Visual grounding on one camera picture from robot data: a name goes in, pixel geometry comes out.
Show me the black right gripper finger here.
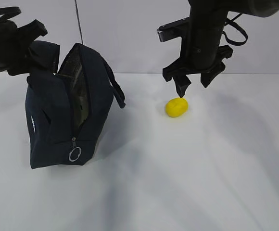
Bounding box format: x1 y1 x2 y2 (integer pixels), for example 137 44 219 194
173 75 191 97
200 63 226 88

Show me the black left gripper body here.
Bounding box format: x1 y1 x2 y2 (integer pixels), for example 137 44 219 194
0 20 48 76

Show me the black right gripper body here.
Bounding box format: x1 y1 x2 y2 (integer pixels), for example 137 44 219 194
163 14 233 81

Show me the yellow lemon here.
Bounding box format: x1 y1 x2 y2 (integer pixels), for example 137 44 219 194
165 98 188 117

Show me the dark navy lunch bag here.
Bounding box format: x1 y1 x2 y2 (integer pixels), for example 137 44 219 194
25 43 126 169

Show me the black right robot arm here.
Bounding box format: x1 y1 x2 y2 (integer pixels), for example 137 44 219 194
157 0 279 98

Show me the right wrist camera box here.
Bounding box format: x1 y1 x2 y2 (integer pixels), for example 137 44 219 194
157 17 190 42

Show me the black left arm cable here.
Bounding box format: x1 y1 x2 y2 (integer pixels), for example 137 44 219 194
0 6 22 22

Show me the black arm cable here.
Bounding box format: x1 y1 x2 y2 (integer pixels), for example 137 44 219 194
222 12 248 46
0 6 22 22

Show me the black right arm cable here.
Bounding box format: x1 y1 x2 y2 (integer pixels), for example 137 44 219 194
222 12 248 46

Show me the silver zipper pull ring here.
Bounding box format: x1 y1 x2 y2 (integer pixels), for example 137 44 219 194
68 136 82 163

